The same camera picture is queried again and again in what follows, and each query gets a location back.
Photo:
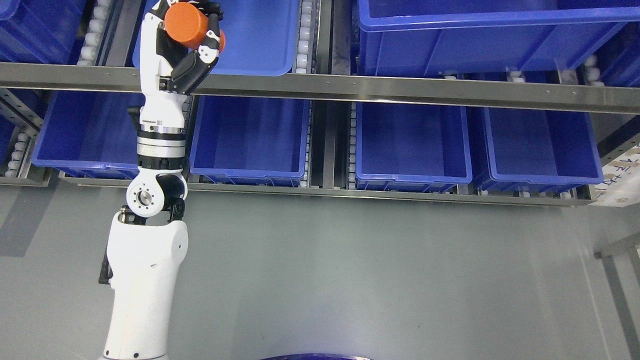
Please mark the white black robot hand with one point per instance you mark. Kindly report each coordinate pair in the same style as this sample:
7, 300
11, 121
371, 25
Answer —
169, 71

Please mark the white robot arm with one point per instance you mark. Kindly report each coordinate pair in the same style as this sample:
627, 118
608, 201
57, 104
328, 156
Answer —
148, 241

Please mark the white roller track left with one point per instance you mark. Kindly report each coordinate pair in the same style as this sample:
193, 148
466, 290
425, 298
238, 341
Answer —
95, 33

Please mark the white roller track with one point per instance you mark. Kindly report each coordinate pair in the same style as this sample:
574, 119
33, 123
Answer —
95, 33
305, 43

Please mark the blue bin lower centre left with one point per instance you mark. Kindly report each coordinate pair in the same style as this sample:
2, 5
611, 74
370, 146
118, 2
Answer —
255, 141

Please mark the shallow blue tray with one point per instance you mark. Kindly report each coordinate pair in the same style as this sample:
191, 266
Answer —
262, 37

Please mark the blue bin lower far left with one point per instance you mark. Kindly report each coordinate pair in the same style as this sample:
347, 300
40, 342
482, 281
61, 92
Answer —
89, 134

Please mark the white roller track centre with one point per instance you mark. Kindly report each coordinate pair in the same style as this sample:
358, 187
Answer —
305, 43

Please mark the blue bin upper far left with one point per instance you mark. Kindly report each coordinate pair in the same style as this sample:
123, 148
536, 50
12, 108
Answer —
42, 31

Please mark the large blue bin upper right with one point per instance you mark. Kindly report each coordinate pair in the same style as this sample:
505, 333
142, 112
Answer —
424, 38

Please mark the blue bin lower centre right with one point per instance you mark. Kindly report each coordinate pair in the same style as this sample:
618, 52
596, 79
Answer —
411, 148

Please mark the blue bin lower far right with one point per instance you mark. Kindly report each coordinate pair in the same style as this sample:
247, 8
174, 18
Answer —
536, 151

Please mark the steel shelf front rail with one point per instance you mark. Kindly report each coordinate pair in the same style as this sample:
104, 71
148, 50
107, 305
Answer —
325, 87

